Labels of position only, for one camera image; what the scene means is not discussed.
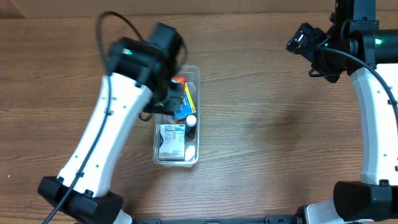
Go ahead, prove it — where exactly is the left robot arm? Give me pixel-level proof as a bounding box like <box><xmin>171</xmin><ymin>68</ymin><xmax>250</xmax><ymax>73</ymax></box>
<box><xmin>38</xmin><ymin>23</ymin><xmax>184</xmax><ymax>223</ymax></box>

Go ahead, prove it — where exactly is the clear plastic container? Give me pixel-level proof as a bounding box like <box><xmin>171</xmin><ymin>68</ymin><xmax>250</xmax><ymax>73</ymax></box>
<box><xmin>153</xmin><ymin>65</ymin><xmax>201</xmax><ymax>167</ymax></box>

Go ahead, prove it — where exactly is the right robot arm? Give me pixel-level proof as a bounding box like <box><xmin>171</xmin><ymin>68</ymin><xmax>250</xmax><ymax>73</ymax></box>
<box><xmin>286</xmin><ymin>0</ymin><xmax>397</xmax><ymax>223</ymax></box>

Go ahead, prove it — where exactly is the orange tube white cap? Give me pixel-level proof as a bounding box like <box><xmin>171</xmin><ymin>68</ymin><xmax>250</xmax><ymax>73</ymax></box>
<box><xmin>165</xmin><ymin>115</ymin><xmax>179</xmax><ymax>124</ymax></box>

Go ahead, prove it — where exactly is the white medicine box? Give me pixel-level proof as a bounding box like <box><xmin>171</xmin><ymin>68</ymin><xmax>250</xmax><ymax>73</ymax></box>
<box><xmin>159</xmin><ymin>124</ymin><xmax>185</xmax><ymax>161</ymax></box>

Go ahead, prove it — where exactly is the dark bottle white cap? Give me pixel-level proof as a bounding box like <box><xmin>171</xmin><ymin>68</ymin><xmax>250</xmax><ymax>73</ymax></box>
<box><xmin>185</xmin><ymin>115</ymin><xmax>197</xmax><ymax>139</ymax></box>

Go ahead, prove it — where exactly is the blue VapoDrops box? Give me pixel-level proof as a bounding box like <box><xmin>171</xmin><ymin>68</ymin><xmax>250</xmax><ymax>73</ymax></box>
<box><xmin>175</xmin><ymin>84</ymin><xmax>197</xmax><ymax>121</ymax></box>

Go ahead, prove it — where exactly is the red medicine box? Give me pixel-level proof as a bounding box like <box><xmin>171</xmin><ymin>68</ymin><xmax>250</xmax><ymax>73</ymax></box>
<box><xmin>172</xmin><ymin>76</ymin><xmax>186</xmax><ymax>88</ymax></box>

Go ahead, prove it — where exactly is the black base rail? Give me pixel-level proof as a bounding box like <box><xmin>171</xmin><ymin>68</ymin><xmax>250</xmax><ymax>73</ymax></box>
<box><xmin>132</xmin><ymin>215</ymin><xmax>303</xmax><ymax>224</ymax></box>

